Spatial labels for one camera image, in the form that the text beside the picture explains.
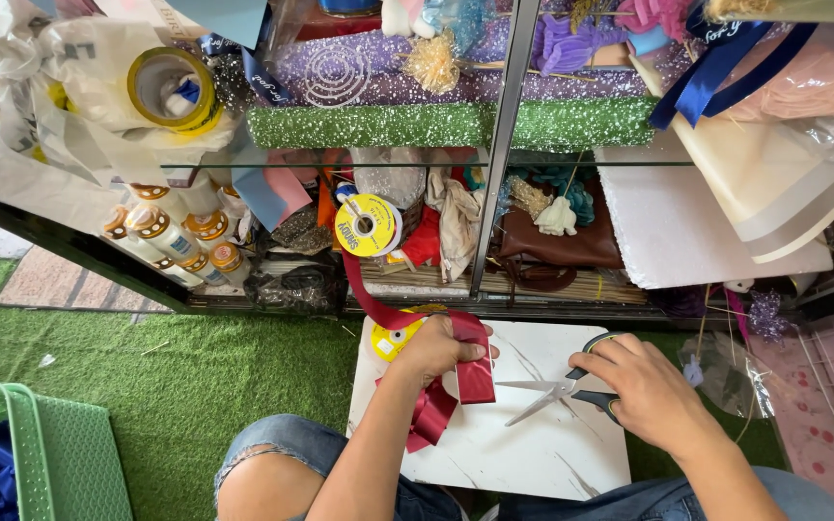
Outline wide navy blue ribbon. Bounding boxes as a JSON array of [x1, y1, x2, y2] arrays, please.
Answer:
[[648, 6, 820, 132]]

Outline green glitter mesh roll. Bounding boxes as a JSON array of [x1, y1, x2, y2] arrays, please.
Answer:
[[246, 96, 661, 152]]

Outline teal fabric flowers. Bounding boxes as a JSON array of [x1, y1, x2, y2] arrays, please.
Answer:
[[514, 164, 599, 227]]

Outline cream wrapping paper sheets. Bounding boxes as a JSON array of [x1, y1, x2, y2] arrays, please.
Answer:
[[630, 54, 834, 266]]

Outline purple ruffled fabric flower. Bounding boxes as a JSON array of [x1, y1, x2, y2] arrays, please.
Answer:
[[530, 14, 628, 78]]

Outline green artificial grass mat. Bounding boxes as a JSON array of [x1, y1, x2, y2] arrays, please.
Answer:
[[0, 249, 789, 521]]

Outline black mesh bundle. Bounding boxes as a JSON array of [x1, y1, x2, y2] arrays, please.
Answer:
[[242, 249, 343, 316]]

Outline white foam sheet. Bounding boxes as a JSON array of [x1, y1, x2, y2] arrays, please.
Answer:
[[594, 143, 834, 291]]

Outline gold mesh flower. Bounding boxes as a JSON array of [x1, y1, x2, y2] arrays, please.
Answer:
[[401, 32, 462, 94]]

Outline person's right leg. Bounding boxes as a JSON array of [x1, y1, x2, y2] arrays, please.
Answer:
[[497, 466, 834, 521]]

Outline white marble pattern board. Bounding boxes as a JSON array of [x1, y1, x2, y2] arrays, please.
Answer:
[[347, 317, 632, 502]]

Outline black glass display cabinet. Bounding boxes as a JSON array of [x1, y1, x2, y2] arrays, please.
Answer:
[[0, 0, 834, 324]]

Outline yellow adhesive tape roll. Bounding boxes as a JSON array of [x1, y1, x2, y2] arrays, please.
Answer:
[[126, 46, 224, 137]]

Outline person's leg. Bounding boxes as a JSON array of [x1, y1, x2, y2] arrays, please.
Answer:
[[214, 414, 465, 521], [497, 466, 834, 521]]

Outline small yellow ribbon spool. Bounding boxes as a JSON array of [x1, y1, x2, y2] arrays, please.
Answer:
[[370, 305, 448, 363]]

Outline clear cellophane wrap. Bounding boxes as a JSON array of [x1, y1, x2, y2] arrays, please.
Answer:
[[677, 330, 777, 421]]

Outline person's left hand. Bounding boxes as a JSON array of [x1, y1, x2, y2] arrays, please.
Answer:
[[388, 315, 501, 393]]

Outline group of white glue bottles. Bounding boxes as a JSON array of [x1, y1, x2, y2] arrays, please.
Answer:
[[101, 181, 256, 289]]

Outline large yellow ribbon spool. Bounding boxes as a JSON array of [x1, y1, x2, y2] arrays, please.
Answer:
[[334, 193, 404, 259]]

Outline white fabric flower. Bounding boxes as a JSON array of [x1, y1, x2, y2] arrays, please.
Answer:
[[534, 194, 579, 238]]

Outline white plastic bag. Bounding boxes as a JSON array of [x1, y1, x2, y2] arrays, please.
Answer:
[[0, 0, 246, 237]]

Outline person's left leg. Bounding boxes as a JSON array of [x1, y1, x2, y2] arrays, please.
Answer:
[[214, 414, 465, 521]]

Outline narrow navy printed ribbon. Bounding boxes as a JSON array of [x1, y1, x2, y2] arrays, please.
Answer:
[[196, 32, 295, 109]]

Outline purple glitter mesh roll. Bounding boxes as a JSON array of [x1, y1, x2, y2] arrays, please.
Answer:
[[271, 27, 680, 107]]

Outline green plastic basket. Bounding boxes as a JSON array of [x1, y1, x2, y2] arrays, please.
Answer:
[[0, 381, 133, 521]]

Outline bamboo stick mat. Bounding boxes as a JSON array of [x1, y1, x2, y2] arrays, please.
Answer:
[[358, 259, 651, 305]]

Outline purple glitter pick decoration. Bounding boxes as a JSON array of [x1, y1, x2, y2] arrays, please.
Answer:
[[746, 288, 795, 345]]

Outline black handled steel scissors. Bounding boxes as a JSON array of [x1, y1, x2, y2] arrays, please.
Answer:
[[495, 331, 624, 428]]

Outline beige crumpled cloth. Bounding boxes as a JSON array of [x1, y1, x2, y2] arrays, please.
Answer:
[[423, 169, 484, 284]]

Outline person's right hand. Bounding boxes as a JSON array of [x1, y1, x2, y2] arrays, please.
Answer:
[[568, 333, 721, 458]]

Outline dark red satin ribbon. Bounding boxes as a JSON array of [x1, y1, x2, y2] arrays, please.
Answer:
[[341, 249, 498, 454]]

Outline pink mesh wrap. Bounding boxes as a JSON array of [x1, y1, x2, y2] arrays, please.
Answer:
[[720, 24, 834, 125]]

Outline brown leather bag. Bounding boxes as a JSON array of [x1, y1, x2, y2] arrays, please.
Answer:
[[488, 176, 626, 295]]

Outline white spiral wire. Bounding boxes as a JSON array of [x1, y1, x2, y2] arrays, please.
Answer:
[[303, 42, 373, 110]]

